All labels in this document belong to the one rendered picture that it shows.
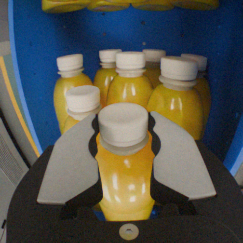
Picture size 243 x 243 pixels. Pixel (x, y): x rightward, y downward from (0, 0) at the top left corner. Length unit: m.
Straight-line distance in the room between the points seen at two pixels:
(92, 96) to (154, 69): 0.13
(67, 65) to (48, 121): 0.10
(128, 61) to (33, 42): 0.14
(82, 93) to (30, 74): 0.09
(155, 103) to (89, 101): 0.07
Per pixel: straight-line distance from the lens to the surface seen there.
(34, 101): 0.23
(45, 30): 0.26
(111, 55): 0.26
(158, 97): 0.16
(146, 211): 0.19
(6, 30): 0.36
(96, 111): 0.17
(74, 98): 0.16
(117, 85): 0.19
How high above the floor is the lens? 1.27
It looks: 60 degrees down
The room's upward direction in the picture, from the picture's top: 179 degrees clockwise
